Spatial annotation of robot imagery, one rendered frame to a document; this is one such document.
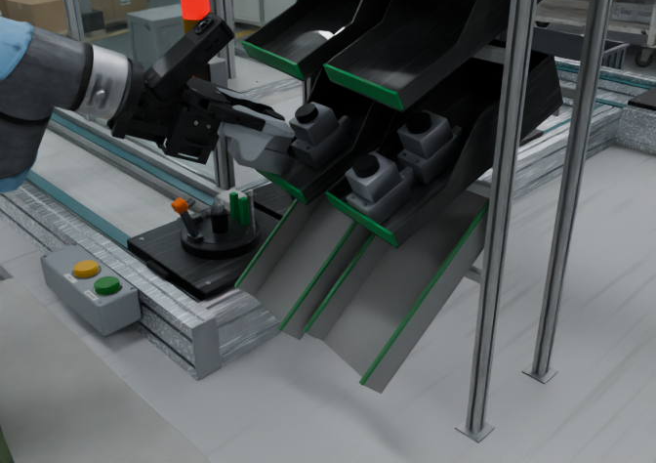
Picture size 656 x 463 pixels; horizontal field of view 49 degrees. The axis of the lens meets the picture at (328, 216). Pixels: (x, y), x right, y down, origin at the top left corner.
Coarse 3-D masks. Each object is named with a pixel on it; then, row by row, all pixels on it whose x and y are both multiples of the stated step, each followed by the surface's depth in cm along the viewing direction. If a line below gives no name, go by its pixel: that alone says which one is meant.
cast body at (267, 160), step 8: (264, 112) 89; (272, 112) 90; (232, 144) 91; (272, 144) 89; (280, 144) 90; (288, 144) 90; (232, 152) 90; (264, 152) 89; (272, 152) 90; (280, 152) 90; (240, 160) 88; (256, 160) 89; (264, 160) 90; (272, 160) 90; (280, 160) 91; (288, 160) 93; (256, 168) 90; (264, 168) 90; (272, 168) 91; (280, 168) 91; (288, 168) 94
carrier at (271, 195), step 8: (272, 184) 146; (256, 192) 143; (264, 192) 143; (272, 192) 142; (280, 192) 142; (248, 200) 141; (256, 200) 140; (264, 200) 139; (272, 200) 139; (280, 200) 139; (288, 200) 139; (264, 208) 138; (272, 208) 136; (280, 208) 136; (288, 208) 136; (272, 216) 136; (280, 216) 134
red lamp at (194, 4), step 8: (184, 0) 126; (192, 0) 126; (200, 0) 126; (208, 0) 128; (184, 8) 127; (192, 8) 126; (200, 8) 127; (208, 8) 128; (184, 16) 128; (192, 16) 127; (200, 16) 127
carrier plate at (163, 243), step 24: (264, 216) 134; (144, 240) 126; (168, 240) 126; (264, 240) 126; (168, 264) 119; (192, 264) 119; (216, 264) 119; (240, 264) 119; (192, 288) 114; (216, 288) 113
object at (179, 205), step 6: (180, 198) 117; (174, 204) 116; (180, 204) 116; (186, 204) 117; (192, 204) 118; (174, 210) 118; (180, 210) 116; (186, 210) 118; (186, 216) 118; (186, 222) 119; (192, 222) 119; (186, 228) 120; (192, 228) 120; (192, 234) 120
